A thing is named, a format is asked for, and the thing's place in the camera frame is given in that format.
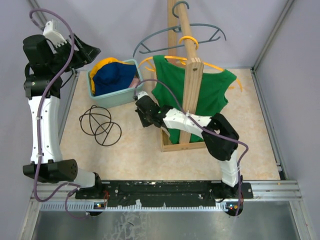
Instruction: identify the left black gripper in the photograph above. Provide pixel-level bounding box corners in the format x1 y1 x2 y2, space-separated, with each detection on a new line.
48 32 101 75

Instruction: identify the blue bucket hat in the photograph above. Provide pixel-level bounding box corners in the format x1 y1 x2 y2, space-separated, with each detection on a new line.
93 62 137 96

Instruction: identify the teal plastic bin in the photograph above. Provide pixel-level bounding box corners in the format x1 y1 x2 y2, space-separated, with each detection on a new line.
86 59 143 108

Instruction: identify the black wire hat stand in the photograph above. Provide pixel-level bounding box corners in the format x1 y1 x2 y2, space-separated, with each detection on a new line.
78 104 123 147

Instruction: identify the wooden clothes rack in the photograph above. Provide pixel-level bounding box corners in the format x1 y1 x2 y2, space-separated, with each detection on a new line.
160 0 205 152

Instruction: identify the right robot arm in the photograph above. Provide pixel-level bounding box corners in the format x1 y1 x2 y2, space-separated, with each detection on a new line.
133 91 241 198

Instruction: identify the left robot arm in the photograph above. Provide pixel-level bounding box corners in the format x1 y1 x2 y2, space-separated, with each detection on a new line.
22 34 104 199

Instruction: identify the yellow bucket hat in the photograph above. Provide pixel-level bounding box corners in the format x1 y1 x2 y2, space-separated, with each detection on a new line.
89 57 128 95

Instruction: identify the pink cloth in bin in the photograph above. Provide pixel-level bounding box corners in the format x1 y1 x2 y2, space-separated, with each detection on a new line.
129 77 140 88

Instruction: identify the green tank top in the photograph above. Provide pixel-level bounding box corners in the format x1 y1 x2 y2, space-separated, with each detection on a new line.
151 54 238 145

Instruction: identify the yellow clothes hanger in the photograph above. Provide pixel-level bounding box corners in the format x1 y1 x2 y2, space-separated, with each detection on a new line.
137 35 244 92

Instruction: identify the grey-blue clothes hanger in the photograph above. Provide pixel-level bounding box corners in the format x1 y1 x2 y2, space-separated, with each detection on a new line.
132 0 227 58

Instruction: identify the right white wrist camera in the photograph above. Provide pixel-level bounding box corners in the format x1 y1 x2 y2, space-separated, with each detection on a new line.
134 91 149 101

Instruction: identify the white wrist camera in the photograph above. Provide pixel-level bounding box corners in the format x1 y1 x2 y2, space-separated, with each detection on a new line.
134 91 149 101
43 19 67 48

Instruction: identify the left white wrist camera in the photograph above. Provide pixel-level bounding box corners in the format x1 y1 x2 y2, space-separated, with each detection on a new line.
43 19 67 48

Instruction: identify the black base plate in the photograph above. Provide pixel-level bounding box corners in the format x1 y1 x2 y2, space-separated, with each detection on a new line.
75 180 254 208

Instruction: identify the white toothed cable strip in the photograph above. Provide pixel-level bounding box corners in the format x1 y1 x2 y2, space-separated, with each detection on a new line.
40 200 236 213

